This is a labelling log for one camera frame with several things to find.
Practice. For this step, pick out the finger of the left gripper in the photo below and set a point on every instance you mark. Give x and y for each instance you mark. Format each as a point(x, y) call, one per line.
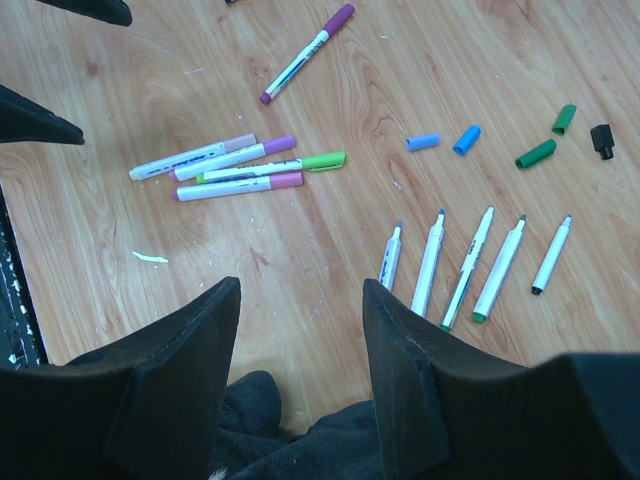
point(115, 12)
point(22, 120)

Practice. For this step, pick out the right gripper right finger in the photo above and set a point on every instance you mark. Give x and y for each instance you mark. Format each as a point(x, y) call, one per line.
point(447, 410)

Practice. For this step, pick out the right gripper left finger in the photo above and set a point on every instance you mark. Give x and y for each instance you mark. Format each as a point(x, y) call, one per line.
point(146, 406)

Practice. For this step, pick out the sky blue cap marker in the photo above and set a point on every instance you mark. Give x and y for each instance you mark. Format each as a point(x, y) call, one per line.
point(428, 266)

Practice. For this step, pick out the periwinkle cap marker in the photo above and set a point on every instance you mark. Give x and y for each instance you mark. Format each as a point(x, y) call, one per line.
point(391, 258)

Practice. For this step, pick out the dark green rainbow marker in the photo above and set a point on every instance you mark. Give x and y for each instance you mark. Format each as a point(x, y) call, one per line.
point(466, 270)

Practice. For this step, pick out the pink cap marker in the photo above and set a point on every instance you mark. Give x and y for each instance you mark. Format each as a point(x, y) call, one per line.
point(237, 187)

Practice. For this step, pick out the black cap marker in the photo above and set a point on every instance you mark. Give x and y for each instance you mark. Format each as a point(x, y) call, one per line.
point(551, 257)

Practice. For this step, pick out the light green cap marker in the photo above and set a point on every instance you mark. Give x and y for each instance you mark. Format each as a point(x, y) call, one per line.
point(328, 161)

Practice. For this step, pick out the sky blue pen cap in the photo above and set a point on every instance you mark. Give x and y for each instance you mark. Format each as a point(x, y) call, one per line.
point(467, 140)

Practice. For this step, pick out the periwinkle pen cap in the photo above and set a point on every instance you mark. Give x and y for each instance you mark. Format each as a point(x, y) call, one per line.
point(424, 141)

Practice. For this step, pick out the dark green pen cap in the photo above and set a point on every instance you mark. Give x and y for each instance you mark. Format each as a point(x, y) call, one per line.
point(536, 155)

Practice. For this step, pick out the black pen cap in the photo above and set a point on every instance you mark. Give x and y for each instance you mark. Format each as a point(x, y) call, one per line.
point(603, 141)

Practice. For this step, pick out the beige cap marker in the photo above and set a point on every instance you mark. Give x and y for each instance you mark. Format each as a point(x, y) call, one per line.
point(170, 163)

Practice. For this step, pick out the lilac cap marker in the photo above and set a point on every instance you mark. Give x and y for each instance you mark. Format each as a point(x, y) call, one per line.
point(243, 155)

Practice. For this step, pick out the purple cap marker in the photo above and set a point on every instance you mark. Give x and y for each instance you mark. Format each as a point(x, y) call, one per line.
point(332, 26)

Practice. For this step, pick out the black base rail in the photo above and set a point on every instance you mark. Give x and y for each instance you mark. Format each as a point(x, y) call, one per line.
point(21, 341)

